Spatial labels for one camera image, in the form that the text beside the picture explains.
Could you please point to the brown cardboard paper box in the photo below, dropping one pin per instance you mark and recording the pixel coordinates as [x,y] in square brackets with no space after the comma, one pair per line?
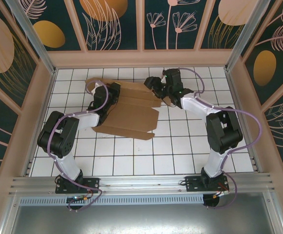
[131,114]

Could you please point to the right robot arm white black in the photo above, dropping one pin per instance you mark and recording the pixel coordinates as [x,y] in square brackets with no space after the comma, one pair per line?
[214,165]

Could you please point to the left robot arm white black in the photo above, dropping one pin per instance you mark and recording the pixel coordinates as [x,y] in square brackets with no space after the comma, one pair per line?
[68,165]

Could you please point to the small green circuit board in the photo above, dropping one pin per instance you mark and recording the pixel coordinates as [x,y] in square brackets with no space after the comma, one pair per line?
[77,198]

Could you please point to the grey sheet metal panel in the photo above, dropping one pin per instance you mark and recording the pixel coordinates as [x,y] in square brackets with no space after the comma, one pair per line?
[141,219]

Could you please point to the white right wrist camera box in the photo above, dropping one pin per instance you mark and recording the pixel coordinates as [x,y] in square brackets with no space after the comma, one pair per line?
[163,78]

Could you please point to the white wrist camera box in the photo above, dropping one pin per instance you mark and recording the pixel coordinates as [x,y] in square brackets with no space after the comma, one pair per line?
[97,85]
[163,78]

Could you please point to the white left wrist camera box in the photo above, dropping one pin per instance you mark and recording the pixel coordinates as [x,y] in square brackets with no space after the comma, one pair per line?
[97,85]

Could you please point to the thin aluminium side rail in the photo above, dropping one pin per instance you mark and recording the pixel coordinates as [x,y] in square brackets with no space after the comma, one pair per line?
[48,95]
[234,97]

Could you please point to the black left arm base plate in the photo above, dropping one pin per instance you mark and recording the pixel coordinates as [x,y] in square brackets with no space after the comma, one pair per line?
[92,182]

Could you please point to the aluminium frame rail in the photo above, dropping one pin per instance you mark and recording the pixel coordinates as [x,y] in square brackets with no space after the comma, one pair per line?
[144,181]

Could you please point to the aluminium corner post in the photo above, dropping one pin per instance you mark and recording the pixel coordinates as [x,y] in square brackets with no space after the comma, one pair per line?
[34,39]
[246,34]

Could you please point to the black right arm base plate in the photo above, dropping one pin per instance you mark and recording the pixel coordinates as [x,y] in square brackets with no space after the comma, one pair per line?
[192,182]

